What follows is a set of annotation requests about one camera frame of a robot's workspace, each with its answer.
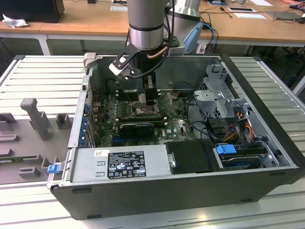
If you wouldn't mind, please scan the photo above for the green motherboard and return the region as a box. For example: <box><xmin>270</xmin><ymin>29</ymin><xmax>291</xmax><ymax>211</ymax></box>
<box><xmin>94</xmin><ymin>92</ymin><xmax>208</xmax><ymax>147</ymax></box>

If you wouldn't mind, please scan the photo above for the thin wire locking lever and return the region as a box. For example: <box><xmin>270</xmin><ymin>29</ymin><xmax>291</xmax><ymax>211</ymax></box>
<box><xmin>125</xmin><ymin>91</ymin><xmax>136</xmax><ymax>106</ymax></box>

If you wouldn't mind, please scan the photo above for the hard disk in blue carrier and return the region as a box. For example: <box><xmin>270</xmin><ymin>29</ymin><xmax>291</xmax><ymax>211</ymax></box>
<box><xmin>215</xmin><ymin>143</ymin><xmax>266</xmax><ymax>170</ymax></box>

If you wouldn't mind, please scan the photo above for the grey power supply unit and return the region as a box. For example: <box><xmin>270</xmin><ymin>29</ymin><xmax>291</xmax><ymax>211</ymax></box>
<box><xmin>62</xmin><ymin>145</ymin><xmax>173</xmax><ymax>186</ymax></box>

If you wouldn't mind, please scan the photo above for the voltage regulator heat sink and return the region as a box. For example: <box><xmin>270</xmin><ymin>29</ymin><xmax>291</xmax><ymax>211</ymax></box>
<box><xmin>113</xmin><ymin>101</ymin><xmax>131</xmax><ymax>118</ymax></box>

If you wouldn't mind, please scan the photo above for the green RAM stick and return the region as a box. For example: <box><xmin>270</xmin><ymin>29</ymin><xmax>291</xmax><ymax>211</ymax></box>
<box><xmin>0</xmin><ymin>156</ymin><xmax>24</xmax><ymax>164</ymax></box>

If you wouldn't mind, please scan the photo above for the blue plastic latch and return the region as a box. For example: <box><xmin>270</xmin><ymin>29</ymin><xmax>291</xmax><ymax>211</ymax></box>
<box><xmin>47</xmin><ymin>163</ymin><xmax>60</xmax><ymax>175</ymax></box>

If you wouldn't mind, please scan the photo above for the grey laptop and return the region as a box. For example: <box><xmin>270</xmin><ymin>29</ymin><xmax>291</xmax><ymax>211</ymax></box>
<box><xmin>266</xmin><ymin>10</ymin><xmax>304</xmax><ymax>21</ymax></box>

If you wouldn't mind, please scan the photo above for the white framed tablet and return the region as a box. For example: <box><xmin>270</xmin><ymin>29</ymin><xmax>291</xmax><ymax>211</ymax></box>
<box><xmin>227</xmin><ymin>7</ymin><xmax>257</xmax><ymax>12</ymax></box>

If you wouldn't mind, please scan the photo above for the yellow orange wire bundle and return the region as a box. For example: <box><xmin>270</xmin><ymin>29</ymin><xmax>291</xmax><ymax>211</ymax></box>
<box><xmin>224</xmin><ymin>118</ymin><xmax>254</xmax><ymax>142</ymax></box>

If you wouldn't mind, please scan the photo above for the black plastic shroud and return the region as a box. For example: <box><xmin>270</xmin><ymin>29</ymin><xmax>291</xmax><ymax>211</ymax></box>
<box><xmin>164</xmin><ymin>140</ymin><xmax>221</xmax><ymax>175</ymax></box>

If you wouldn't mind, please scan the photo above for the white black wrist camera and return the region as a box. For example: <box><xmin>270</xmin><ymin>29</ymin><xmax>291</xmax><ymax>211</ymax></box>
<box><xmin>108</xmin><ymin>54</ymin><xmax>136</xmax><ymax>81</ymax></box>

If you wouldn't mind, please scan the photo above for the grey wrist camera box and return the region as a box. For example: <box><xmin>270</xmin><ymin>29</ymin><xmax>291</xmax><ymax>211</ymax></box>
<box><xmin>166</xmin><ymin>38</ymin><xmax>186</xmax><ymax>57</ymax></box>

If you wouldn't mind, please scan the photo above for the metal socket cover frame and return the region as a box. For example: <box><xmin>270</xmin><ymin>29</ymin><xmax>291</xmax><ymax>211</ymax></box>
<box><xmin>157</xmin><ymin>91</ymin><xmax>178</xmax><ymax>114</ymax></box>

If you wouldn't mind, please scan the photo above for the wooden desk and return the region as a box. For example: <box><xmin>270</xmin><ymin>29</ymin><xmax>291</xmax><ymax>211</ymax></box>
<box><xmin>0</xmin><ymin>0</ymin><xmax>305</xmax><ymax>57</ymax></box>

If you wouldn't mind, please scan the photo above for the black silver PC case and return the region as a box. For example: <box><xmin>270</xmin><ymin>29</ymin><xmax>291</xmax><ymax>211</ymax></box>
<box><xmin>46</xmin><ymin>52</ymin><xmax>305</xmax><ymax>221</ymax></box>

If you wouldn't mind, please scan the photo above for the grey parts rack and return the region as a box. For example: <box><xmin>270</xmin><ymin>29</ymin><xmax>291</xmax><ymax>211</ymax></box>
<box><xmin>0</xmin><ymin>97</ymin><xmax>75</xmax><ymax>185</ymax></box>

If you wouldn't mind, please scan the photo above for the CPU socket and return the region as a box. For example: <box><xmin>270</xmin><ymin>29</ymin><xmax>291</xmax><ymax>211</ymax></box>
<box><xmin>130</xmin><ymin>100</ymin><xmax>160</xmax><ymax>118</ymax></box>

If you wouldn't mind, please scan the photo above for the silver CPU green edge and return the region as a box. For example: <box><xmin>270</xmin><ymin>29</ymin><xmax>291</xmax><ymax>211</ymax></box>
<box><xmin>136</xmin><ymin>104</ymin><xmax>156</xmax><ymax>115</ymax></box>

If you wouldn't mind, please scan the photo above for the white paper sheet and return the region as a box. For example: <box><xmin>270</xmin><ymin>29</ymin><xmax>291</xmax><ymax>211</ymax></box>
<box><xmin>234</xmin><ymin>12</ymin><xmax>267</xmax><ymax>20</ymax></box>

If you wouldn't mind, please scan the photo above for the crumpled white paper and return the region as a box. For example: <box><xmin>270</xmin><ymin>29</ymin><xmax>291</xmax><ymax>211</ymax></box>
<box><xmin>1</xmin><ymin>13</ymin><xmax>29</xmax><ymax>29</ymax></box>

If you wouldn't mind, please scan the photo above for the black graphics card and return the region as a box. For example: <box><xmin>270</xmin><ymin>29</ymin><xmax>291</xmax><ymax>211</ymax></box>
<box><xmin>118</xmin><ymin>122</ymin><xmax>156</xmax><ymax>138</ymax></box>

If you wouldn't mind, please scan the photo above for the thin red wire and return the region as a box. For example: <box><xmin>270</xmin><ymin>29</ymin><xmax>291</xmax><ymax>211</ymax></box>
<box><xmin>91</xmin><ymin>87</ymin><xmax>102</xmax><ymax>106</ymax></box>

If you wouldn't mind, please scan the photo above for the silver perforated drive cage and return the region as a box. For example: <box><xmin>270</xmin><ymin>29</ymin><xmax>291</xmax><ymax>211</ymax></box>
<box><xmin>193</xmin><ymin>63</ymin><xmax>253</xmax><ymax>121</ymax></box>

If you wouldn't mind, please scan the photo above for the black box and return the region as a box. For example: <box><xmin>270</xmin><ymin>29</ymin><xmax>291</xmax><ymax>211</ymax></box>
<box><xmin>0</xmin><ymin>0</ymin><xmax>65</xmax><ymax>24</ymax></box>

